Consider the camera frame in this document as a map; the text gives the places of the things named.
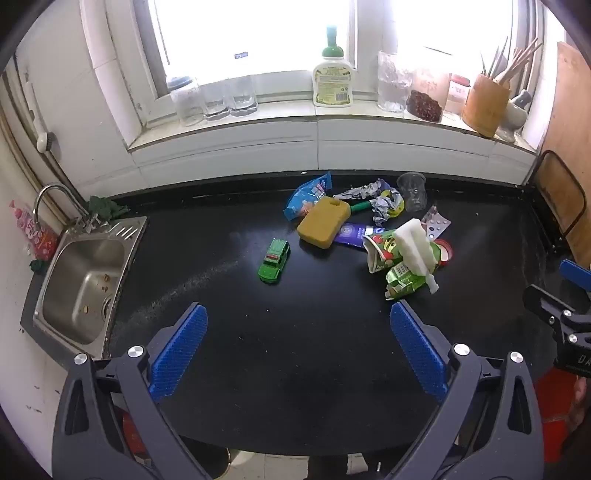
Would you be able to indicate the silver blister pack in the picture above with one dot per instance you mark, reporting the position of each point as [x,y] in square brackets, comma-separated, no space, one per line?
[436,226]

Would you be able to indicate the bamboo utensil holder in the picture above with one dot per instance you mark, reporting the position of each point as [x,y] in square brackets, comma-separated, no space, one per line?
[485,108]

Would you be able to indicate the crumpled silver wrapper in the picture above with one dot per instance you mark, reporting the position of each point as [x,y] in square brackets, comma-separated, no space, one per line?
[364,190]

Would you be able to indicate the green paper cup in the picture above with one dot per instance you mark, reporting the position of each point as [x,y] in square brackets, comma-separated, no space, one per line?
[383,251]

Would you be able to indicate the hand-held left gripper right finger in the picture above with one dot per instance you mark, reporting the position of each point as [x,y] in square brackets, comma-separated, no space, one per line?
[418,355]

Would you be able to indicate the yellow sponge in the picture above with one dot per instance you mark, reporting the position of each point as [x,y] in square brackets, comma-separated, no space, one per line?
[323,221]

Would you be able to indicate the glass jar with blue lid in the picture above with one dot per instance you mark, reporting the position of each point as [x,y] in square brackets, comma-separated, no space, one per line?
[184,104]

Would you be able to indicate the white green detergent bottle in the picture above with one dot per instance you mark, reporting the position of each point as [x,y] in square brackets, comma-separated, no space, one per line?
[332,81]

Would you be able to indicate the green toy car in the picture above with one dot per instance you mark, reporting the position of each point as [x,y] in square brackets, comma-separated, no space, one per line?
[273,261]

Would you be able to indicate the stone pestle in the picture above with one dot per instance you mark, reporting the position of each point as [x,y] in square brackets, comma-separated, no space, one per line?
[524,98]

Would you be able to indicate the wooden cutting board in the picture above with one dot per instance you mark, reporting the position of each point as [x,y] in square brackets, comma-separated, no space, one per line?
[572,115]

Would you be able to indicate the white window frame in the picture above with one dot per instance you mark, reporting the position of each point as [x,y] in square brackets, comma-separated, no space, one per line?
[355,27]

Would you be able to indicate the white blue plastic bag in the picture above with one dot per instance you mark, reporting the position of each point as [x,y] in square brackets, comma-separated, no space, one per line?
[385,207]

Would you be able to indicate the small green rag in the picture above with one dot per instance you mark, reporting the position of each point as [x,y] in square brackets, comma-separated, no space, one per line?
[39,266]

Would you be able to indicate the plastic jar with red lid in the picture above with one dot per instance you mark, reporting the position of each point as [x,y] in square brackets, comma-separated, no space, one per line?
[458,94]

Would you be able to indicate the stone mortar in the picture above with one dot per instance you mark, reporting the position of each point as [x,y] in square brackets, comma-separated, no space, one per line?
[512,122]

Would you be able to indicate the jar with red contents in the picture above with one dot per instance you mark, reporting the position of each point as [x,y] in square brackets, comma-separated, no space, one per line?
[425,106]

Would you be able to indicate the blue snack packet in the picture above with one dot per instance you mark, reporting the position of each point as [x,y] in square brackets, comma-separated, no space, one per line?
[304,196]

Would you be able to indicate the purple box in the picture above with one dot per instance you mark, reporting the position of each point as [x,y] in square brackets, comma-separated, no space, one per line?
[355,234]

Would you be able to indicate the clear plastic cup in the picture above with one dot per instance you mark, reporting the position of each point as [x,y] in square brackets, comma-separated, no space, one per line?
[412,191]

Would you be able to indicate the clear drinking glass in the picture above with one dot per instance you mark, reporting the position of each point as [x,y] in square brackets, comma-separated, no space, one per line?
[243,99]
[216,101]

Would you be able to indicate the red packet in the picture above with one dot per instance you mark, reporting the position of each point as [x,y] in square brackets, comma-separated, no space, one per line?
[45,242]

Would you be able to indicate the round white wall knob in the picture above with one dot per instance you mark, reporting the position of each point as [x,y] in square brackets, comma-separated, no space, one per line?
[45,141]

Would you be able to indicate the dark green cloth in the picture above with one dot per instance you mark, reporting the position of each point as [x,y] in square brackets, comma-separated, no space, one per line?
[108,206]

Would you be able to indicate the person's right hand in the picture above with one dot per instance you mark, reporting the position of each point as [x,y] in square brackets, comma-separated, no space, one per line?
[584,401]

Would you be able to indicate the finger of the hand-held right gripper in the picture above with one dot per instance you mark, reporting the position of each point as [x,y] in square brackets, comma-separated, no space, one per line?
[542,300]
[572,270]

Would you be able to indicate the red white round lid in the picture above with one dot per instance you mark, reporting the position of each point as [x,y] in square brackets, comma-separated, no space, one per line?
[445,253]

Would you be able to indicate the chrome faucet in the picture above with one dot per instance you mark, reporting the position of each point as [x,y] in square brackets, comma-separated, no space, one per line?
[55,188]

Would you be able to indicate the stainless steel sink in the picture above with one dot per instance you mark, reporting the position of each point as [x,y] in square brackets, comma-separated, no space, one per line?
[87,286]

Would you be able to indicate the crumpled green packet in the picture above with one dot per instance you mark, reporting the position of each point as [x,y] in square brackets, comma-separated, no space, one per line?
[404,279]

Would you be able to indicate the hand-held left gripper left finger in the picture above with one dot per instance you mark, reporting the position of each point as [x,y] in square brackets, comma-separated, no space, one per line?
[180,355]

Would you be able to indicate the bundle of chopsticks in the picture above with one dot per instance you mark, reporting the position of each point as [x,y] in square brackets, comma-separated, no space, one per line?
[519,64]

